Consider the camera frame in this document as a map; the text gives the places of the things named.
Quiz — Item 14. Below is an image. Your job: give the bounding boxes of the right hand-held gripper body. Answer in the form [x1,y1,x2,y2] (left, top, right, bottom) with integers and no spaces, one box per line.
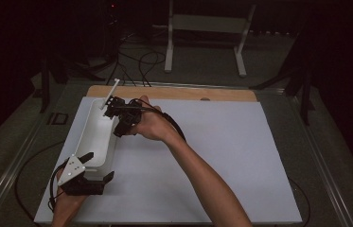
[98,79,144,135]

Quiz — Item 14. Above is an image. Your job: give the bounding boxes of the white oblong plastic container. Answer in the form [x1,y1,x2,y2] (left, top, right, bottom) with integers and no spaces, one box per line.
[73,97,120,182]

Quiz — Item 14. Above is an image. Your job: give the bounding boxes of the black square floor frame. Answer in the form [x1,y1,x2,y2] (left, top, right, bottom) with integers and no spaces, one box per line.
[46,112,70,127]

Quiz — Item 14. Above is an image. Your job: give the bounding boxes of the white table mat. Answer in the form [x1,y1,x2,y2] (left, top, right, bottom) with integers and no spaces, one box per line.
[33,96,304,225]

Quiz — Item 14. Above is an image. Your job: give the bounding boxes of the black metal stand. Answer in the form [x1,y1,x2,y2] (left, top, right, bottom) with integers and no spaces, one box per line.
[249,29,317,127]
[38,55,107,115]

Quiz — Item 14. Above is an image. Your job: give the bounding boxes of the black tangled floor cables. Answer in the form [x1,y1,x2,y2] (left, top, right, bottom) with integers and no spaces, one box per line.
[106,32,168,88]

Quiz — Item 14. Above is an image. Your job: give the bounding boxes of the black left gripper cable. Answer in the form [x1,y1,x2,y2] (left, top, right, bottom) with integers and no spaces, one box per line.
[47,157,71,213]

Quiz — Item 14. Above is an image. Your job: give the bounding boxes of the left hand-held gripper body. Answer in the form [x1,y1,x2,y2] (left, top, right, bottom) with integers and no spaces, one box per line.
[57,154,106,197]

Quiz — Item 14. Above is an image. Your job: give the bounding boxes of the white metal stand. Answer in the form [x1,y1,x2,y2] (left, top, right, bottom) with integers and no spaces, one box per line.
[164,0,257,79]

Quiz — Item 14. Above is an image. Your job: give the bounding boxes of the person's right hand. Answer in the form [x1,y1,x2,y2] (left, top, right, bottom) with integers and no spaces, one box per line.
[129,95,180,143]

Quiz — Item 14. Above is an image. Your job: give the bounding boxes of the person's left hand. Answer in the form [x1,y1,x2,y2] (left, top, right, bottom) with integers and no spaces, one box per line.
[50,168,89,227]

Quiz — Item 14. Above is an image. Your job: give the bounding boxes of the black floor cable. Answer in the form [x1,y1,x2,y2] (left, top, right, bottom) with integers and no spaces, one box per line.
[13,140,66,223]
[287,178,311,227]

